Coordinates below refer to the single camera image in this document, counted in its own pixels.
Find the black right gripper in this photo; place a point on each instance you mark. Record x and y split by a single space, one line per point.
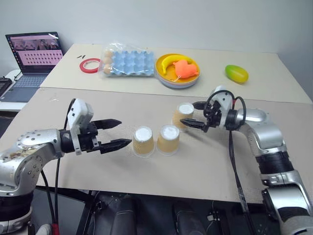
213 113

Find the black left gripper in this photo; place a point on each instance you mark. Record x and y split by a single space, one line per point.
87 142

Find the tan paper cup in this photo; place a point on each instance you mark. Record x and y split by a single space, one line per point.
167 142
143 143
179 115

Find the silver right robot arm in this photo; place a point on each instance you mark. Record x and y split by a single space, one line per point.
266 137

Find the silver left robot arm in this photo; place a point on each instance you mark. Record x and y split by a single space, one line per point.
27 151

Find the yellow plate stack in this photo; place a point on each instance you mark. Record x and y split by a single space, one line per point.
168 78

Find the orange heart plush toy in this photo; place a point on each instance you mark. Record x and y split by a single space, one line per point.
185 69

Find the green yellow toy mango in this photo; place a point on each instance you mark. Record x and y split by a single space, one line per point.
236 74

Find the yellow toy banana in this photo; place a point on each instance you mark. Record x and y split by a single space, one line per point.
166 61

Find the brown egg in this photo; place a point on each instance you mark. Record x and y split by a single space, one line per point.
108 59
107 69
107 53

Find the red tape roll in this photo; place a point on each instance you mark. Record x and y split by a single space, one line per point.
84 68

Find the dark rounded shape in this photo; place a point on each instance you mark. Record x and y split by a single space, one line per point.
117 215
190 220

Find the blue egg tray in bag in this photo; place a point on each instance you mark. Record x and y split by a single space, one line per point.
127 47

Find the grey open laptop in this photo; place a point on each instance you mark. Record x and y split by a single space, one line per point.
36 56

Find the black electronic device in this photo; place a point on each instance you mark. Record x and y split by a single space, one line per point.
4 86

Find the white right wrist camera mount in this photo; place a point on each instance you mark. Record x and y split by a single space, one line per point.
223 100

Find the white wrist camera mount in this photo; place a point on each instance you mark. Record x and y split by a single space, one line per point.
79 111
223 100

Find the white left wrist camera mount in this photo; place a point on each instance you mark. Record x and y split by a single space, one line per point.
79 111

